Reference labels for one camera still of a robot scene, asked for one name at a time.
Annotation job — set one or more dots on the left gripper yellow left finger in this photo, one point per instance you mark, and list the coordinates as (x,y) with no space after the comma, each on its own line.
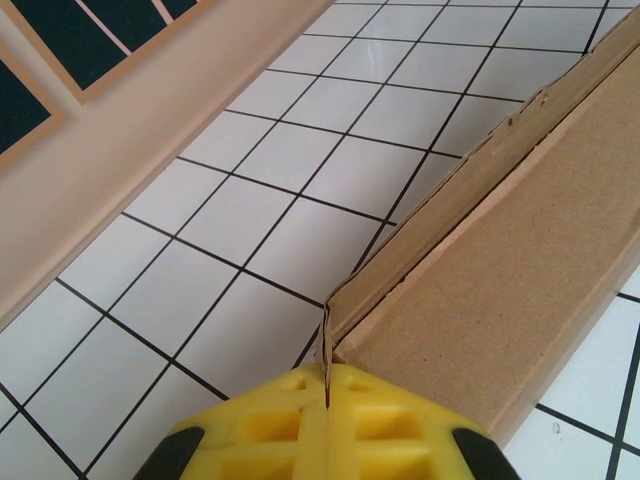
(270,430)

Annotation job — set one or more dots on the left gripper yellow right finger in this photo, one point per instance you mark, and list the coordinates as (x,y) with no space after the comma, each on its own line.
(400,435)

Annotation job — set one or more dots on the brown cardboard box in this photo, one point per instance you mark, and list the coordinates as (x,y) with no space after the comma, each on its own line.
(500,280)

